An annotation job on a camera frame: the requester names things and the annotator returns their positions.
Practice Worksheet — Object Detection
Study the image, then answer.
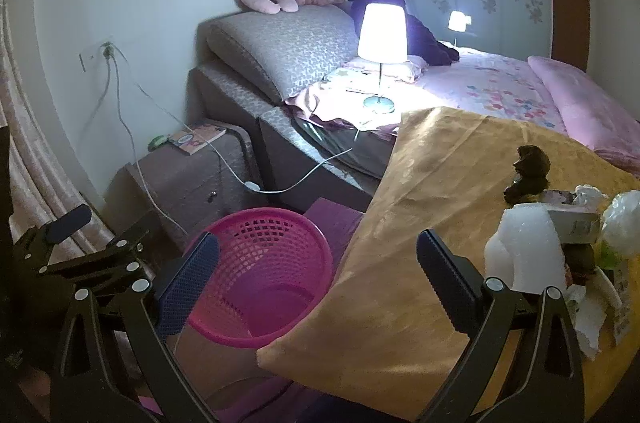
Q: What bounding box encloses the pink cover book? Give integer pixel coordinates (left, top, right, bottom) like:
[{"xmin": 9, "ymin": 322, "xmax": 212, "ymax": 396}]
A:
[{"xmin": 167, "ymin": 123, "xmax": 228, "ymax": 155}]

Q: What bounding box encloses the pink quilt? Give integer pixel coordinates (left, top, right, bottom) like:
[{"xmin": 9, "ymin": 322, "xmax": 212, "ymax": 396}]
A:
[{"xmin": 527, "ymin": 56, "xmax": 640, "ymax": 176}]

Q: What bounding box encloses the brown wooden door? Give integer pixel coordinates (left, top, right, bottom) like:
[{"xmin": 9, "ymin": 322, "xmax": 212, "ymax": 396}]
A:
[{"xmin": 550, "ymin": 0, "xmax": 591, "ymax": 71}]

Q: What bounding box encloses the white foam block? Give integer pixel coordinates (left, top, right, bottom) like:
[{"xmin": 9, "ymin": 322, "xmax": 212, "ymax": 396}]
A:
[{"xmin": 484, "ymin": 203, "xmax": 568, "ymax": 291}]

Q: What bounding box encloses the grey upholstered bed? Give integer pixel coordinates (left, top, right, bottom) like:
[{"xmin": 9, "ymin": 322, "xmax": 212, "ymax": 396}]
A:
[{"xmin": 187, "ymin": 0, "xmax": 640, "ymax": 199}]

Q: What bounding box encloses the dark brown peel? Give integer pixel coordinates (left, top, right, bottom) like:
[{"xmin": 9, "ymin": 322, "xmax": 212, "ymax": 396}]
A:
[
  {"xmin": 567, "ymin": 243, "xmax": 598, "ymax": 286},
  {"xmin": 502, "ymin": 144, "xmax": 551, "ymax": 206}
]

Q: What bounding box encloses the clear plastic bag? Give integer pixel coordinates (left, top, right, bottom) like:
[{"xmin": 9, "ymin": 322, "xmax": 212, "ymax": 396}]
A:
[{"xmin": 600, "ymin": 190, "xmax": 640, "ymax": 254}]

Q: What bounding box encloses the purple floor mat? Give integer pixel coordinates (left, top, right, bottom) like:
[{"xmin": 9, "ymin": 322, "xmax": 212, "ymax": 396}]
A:
[{"xmin": 299, "ymin": 198, "xmax": 367, "ymax": 276}]

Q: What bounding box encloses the silver patterned packet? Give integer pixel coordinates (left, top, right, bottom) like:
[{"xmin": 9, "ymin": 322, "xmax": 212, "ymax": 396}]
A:
[{"xmin": 607, "ymin": 263, "xmax": 638, "ymax": 334}]

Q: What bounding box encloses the floral bedsheet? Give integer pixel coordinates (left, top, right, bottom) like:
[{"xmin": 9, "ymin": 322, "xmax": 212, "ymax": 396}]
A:
[{"xmin": 415, "ymin": 48, "xmax": 566, "ymax": 134}]

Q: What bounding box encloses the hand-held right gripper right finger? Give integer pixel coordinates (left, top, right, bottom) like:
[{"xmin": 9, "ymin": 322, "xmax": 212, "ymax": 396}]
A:
[{"xmin": 416, "ymin": 229, "xmax": 586, "ymax": 423}]

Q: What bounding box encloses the brown bedside stool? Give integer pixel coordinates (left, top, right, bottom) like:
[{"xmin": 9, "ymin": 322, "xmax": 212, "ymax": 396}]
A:
[{"xmin": 107, "ymin": 119, "xmax": 251, "ymax": 244}]

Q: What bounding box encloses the dark purple cloth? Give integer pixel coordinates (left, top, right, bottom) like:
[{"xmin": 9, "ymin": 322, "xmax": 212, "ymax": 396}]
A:
[{"xmin": 350, "ymin": 0, "xmax": 461, "ymax": 66}]

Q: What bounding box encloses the white folded tissue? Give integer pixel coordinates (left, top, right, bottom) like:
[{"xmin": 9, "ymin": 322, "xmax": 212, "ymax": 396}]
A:
[{"xmin": 565, "ymin": 283, "xmax": 608, "ymax": 346}]

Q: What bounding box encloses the white wall socket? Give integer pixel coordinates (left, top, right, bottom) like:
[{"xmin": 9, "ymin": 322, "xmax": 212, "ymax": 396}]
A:
[{"xmin": 80, "ymin": 40, "xmax": 118, "ymax": 71}]

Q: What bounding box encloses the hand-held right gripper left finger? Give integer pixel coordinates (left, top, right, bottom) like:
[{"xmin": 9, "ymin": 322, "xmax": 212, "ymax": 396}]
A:
[{"xmin": 47, "ymin": 232, "xmax": 221, "ymax": 423}]

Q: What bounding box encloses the white tissue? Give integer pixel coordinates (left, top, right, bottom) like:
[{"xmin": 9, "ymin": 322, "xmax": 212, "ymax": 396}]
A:
[
  {"xmin": 565, "ymin": 283, "xmax": 608, "ymax": 346},
  {"xmin": 572, "ymin": 184, "xmax": 607, "ymax": 207}
]

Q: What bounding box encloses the white charger cable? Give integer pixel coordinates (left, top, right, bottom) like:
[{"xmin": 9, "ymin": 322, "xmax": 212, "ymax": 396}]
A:
[{"xmin": 107, "ymin": 53, "xmax": 188, "ymax": 236}]

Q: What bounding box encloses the white table lamp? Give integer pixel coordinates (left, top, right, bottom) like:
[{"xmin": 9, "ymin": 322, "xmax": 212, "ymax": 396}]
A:
[{"xmin": 356, "ymin": 3, "xmax": 407, "ymax": 113}]

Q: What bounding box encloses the grey headboard cushion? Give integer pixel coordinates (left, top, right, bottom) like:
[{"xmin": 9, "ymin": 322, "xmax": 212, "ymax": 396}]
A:
[{"xmin": 206, "ymin": 6, "xmax": 361, "ymax": 104}]

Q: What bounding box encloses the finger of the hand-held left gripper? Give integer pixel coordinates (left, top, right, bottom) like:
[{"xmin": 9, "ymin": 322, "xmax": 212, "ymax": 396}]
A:
[
  {"xmin": 12, "ymin": 204, "xmax": 93, "ymax": 274},
  {"xmin": 40, "ymin": 225, "xmax": 153, "ymax": 299}
]

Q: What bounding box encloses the pink plastic basket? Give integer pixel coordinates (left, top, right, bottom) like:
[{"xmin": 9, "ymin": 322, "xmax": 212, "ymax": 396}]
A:
[{"xmin": 182, "ymin": 206, "xmax": 335, "ymax": 349}]

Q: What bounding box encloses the white lamp cable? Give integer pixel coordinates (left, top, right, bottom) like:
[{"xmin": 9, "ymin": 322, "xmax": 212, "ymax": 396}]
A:
[{"xmin": 102, "ymin": 46, "xmax": 371, "ymax": 194}]

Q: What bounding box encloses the beige curtain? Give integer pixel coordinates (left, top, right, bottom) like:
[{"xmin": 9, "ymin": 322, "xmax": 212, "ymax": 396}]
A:
[{"xmin": 0, "ymin": 0, "xmax": 118, "ymax": 269}]

